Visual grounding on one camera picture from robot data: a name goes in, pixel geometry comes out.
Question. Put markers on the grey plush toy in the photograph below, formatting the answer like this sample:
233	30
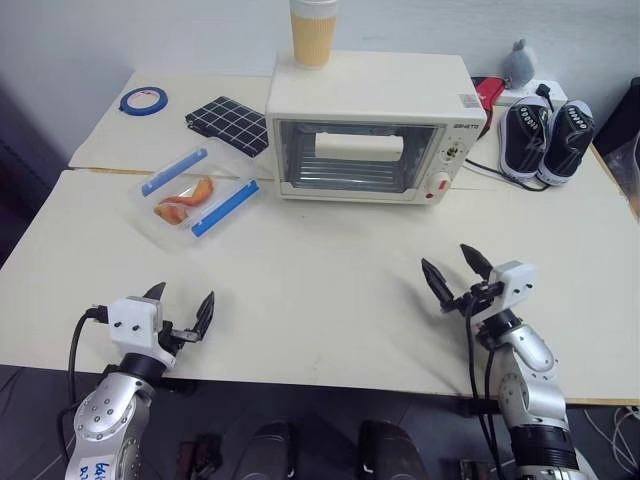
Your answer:
520	62

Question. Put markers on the orange ribbed paper cup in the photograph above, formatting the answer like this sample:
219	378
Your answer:
314	35

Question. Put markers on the dark rounded shape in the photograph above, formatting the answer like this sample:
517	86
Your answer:
270	452
390	452

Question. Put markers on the black object at table edge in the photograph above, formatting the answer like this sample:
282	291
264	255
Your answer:
620	135

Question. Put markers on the black white canvas shoe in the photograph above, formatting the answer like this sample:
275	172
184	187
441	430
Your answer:
522	145
567	145

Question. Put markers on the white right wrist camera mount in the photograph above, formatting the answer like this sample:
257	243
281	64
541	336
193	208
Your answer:
515	287

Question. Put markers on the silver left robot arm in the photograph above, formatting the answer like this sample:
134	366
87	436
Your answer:
110	415

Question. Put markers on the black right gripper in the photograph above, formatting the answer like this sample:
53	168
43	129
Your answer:
477	296

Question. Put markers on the black white checkered cloth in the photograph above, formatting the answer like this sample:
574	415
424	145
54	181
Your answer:
227	122

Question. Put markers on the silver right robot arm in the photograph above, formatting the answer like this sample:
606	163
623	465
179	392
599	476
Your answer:
532	380

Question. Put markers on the orange-brown curved piece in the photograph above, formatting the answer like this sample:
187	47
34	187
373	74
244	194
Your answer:
204	191

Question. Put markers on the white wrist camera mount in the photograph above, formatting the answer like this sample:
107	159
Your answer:
132	325
515	287

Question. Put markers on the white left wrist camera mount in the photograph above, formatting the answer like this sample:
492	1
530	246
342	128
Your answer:
132	325

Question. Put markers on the cream toaster oven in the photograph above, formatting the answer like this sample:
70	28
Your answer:
370	95

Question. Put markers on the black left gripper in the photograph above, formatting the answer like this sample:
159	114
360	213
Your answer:
172	337

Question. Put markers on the blue tape roll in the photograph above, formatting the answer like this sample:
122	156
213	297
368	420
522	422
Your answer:
131	106

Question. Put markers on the black table clamp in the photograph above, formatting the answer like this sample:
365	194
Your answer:
475	407

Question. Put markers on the white power strip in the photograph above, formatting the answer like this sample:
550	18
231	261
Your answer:
522	94

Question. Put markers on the red black box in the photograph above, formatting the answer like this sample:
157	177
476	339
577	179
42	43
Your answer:
484	92

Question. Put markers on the clear zip bag with food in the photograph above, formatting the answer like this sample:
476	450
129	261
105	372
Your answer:
165	232

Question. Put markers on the black power plug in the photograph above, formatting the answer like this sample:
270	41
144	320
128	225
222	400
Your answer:
545	92

